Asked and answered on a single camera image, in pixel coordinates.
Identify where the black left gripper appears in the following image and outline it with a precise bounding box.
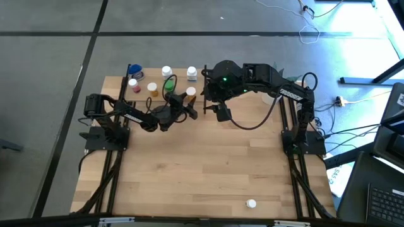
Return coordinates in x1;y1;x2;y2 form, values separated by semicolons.
157;92;199;125

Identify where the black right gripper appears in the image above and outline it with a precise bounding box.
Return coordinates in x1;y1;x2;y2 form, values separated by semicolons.
203;82;236;123

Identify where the green-capped medicine bottle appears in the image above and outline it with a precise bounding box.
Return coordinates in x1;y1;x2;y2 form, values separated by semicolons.
163;79;176;94

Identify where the blue-capped medicine bottle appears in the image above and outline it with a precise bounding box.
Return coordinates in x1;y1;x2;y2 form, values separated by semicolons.
128;64;145;81

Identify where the wooden shelf board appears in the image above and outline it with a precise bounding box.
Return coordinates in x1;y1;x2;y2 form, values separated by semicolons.
125;67;206;103

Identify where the white plant pot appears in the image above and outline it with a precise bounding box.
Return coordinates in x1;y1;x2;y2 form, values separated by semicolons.
261;91;279;106

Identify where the green succulent plant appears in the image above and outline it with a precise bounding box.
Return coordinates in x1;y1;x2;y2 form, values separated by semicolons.
271;62;303;83

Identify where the black table leg bar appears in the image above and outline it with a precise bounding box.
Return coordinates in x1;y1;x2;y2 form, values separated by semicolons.
324;141;376;170

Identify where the white printed paper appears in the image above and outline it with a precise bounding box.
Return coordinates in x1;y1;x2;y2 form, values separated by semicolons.
326;162;356;198

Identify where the black floor stand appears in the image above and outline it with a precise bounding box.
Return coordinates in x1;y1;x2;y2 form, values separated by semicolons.
340;58;404;86

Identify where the dark grey laptop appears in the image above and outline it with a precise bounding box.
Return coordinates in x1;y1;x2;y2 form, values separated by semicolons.
374;82;404;170

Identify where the black laptop with keyboard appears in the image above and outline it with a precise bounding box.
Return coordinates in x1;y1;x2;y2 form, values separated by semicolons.
336;151;404;227

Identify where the black metal shelf frame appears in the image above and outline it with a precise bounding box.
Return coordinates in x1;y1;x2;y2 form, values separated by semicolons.
125;64;208;115

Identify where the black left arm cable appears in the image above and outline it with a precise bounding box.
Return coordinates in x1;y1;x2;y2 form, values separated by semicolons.
145;74;178;124

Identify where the black frame rail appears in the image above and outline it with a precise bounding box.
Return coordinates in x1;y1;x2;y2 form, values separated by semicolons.
107;100;133;218
93;76;126;218
279;93;300;219
287;89;316;219

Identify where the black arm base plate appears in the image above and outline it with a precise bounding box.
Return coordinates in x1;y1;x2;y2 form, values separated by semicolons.
78;125;131;151
282;128;326;156

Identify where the white floor cable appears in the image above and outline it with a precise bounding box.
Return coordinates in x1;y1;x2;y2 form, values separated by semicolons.
254;0;321;45

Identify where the long black frame crossbar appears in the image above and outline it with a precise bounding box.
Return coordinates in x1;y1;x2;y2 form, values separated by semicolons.
0;214;404;227

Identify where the silver aluminium bracket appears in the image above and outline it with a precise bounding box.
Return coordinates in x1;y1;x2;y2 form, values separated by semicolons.
99;216;135;224
273;219;312;227

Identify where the black diagonal frame brace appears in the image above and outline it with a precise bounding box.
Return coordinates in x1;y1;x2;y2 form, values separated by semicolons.
290;163;335;219
74;154;123;217

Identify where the black power cable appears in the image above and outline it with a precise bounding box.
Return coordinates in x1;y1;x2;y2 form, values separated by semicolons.
324;123;383;139

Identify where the black floor cable with plug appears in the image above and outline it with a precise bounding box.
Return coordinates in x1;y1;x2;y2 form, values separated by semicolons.
297;0;345;19

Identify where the yellow cable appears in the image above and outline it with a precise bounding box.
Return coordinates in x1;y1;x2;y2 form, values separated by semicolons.
346;90;393;104

